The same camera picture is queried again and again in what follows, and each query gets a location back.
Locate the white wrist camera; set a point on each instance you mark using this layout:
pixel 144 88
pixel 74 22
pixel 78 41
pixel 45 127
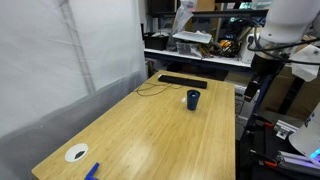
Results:
pixel 305 65

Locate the small white red sticker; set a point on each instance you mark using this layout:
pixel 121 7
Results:
pixel 183 99

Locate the white workbench shelf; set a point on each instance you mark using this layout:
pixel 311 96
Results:
pixel 216 61

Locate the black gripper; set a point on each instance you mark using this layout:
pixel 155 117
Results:
pixel 265 64

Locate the large brown cardboard box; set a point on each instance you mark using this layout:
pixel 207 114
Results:
pixel 300 96

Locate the white round desk grommet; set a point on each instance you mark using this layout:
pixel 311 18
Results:
pixel 71 155

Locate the white printed carton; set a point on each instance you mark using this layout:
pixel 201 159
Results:
pixel 241 111

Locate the white fabric curtain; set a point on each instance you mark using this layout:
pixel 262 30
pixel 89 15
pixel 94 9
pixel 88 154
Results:
pixel 40 66

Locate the yellow orange tool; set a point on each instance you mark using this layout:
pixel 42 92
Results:
pixel 225 44

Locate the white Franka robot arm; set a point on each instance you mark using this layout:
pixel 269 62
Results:
pixel 286 20

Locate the long aluminium extrusion rail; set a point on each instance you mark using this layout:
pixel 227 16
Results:
pixel 296 161

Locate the white flat tray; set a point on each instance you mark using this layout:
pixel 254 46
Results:
pixel 191 36

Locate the short aluminium extrusion bracket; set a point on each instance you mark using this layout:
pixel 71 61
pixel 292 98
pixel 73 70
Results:
pixel 285 128

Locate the orange black clamp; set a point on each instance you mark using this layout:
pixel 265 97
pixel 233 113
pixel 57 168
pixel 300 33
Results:
pixel 268 124
pixel 270 163

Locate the black computer keyboard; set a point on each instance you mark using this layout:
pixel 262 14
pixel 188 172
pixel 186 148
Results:
pixel 181 81

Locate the black storage bin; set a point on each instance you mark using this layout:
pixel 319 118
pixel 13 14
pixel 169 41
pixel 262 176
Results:
pixel 156 41

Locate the black overhead shelf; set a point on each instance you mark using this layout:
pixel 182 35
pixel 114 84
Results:
pixel 206 13

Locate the dark blue plastic cup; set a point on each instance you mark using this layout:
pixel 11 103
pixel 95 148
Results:
pixel 193 101

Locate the clear plastic bag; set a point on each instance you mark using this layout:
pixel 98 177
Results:
pixel 181 18

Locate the clear plastic container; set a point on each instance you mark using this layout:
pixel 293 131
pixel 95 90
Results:
pixel 186 48

